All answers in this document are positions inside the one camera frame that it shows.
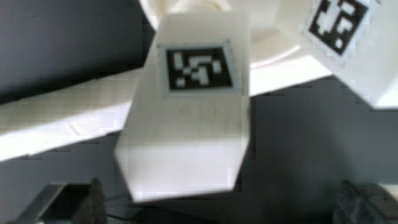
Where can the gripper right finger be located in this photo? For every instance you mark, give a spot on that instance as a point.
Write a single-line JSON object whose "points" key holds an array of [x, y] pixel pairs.
{"points": [[367, 205]]}

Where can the white U-shaped fence wall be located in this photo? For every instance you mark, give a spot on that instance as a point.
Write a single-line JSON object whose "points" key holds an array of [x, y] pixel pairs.
{"points": [[81, 113]]}

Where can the white stool leg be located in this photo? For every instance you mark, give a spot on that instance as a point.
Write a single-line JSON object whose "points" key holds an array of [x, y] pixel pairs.
{"points": [[351, 38], [185, 136]]}

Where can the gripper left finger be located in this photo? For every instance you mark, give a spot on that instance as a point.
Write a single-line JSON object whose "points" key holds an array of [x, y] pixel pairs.
{"points": [[68, 204]]}

